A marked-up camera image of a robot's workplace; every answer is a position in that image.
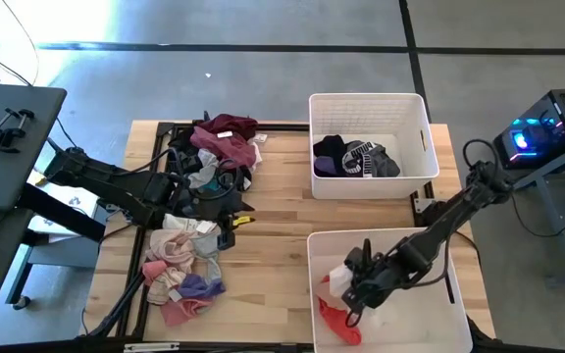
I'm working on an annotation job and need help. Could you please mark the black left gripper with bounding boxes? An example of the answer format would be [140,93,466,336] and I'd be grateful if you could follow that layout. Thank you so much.
[178,187,257,253]

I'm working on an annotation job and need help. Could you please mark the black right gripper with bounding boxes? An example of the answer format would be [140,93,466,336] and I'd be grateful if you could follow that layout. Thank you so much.
[339,244,411,316]

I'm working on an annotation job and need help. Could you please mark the small white cloth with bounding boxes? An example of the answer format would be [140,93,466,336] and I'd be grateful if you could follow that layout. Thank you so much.
[328,263,358,299]

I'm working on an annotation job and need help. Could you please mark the light grey cloth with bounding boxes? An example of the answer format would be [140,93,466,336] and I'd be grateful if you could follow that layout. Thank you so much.
[191,229,225,285]

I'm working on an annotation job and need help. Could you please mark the coral red garment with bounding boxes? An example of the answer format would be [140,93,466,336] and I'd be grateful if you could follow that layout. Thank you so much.
[317,274,363,346]

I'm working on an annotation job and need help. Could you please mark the white cloth with label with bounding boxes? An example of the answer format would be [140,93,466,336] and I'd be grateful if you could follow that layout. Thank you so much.
[248,131,270,172]

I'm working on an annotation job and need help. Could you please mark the pale pink garment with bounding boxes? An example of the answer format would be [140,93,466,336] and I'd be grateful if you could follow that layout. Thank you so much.
[144,228,198,274]

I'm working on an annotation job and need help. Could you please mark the purple garment with tag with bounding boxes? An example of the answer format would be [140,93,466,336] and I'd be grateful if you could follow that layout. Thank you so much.
[177,273,228,301]

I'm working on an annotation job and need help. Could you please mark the large black garment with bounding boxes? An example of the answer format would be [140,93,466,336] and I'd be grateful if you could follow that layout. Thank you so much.
[167,126,203,173]

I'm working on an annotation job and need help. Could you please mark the purple fleece cloth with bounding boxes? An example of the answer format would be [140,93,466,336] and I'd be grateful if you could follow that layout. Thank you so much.
[314,156,338,178]

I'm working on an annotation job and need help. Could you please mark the striped beige garment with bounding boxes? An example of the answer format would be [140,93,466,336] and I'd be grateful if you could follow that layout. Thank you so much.
[145,267,189,306]

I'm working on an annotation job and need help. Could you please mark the dark clothes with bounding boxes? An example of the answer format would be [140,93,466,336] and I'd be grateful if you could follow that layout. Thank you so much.
[340,140,402,179]

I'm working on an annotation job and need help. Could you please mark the white plastic laundry basket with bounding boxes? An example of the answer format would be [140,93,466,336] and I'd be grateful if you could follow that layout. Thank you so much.
[306,227,474,353]
[308,91,440,201]

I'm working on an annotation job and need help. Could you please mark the pile of mixed clothes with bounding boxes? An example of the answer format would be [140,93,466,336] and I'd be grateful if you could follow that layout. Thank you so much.
[78,121,313,353]

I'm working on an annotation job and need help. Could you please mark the grey garment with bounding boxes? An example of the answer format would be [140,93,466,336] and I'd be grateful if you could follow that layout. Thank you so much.
[186,149,221,190]

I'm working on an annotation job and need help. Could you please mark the dark maroon garment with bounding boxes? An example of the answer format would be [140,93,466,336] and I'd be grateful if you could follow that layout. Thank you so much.
[197,113,259,141]

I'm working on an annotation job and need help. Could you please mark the silver mounting plate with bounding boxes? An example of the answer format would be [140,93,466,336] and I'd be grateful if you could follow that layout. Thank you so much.
[412,195,437,216]

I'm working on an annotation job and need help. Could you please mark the white cardboard box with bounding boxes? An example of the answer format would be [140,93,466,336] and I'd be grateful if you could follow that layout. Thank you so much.
[26,180,103,244]

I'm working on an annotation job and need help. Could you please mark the grey metal stand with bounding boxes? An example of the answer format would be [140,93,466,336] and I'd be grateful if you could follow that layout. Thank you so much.
[510,141,565,288]

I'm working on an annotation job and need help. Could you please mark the black clamp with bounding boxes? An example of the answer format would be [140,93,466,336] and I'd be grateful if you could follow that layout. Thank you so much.
[0,108,36,154]

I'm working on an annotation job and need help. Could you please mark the silver camera bracket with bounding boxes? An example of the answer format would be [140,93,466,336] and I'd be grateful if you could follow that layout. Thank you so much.
[123,341,181,353]

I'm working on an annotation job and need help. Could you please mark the black desk leg frame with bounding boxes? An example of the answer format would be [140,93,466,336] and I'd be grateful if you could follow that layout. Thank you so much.
[5,183,108,308]

